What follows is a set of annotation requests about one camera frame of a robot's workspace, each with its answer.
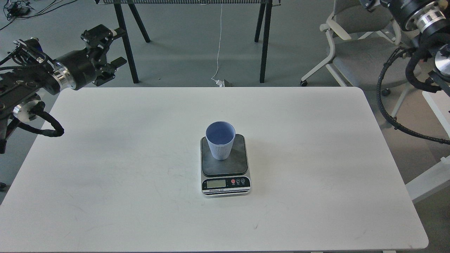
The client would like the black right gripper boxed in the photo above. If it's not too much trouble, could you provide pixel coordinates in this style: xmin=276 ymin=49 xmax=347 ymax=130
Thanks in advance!
xmin=359 ymin=0 xmax=432 ymax=32

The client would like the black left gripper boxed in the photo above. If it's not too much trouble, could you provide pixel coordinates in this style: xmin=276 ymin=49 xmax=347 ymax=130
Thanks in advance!
xmin=54 ymin=24 xmax=127 ymax=91

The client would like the blue ribbed plastic cup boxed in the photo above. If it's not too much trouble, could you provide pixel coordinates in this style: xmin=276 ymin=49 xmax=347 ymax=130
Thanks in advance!
xmin=206 ymin=121 xmax=236 ymax=160

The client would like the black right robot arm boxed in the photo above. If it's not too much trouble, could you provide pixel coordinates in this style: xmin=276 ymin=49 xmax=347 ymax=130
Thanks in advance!
xmin=360 ymin=0 xmax=450 ymax=144

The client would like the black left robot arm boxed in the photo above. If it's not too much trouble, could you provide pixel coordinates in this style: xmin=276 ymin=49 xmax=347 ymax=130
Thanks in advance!
xmin=0 ymin=25 xmax=127 ymax=154

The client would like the digital kitchen scale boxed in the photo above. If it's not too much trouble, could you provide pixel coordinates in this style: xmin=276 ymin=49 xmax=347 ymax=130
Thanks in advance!
xmin=200 ymin=134 xmax=252 ymax=197

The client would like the black legged background table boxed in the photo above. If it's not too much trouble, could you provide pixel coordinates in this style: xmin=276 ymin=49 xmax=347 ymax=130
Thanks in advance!
xmin=95 ymin=0 xmax=282 ymax=84

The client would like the white power adapter on floor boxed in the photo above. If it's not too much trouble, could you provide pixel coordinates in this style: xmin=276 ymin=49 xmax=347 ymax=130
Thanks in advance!
xmin=215 ymin=79 xmax=233 ymax=87

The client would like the black cable bundle on floor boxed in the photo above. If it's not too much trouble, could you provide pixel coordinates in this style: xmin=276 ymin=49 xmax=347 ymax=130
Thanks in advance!
xmin=0 ymin=0 xmax=79 ymax=31

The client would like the white hanging cable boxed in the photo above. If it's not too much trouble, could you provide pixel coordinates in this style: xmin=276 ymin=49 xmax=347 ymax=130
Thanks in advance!
xmin=211 ymin=4 xmax=223 ymax=81

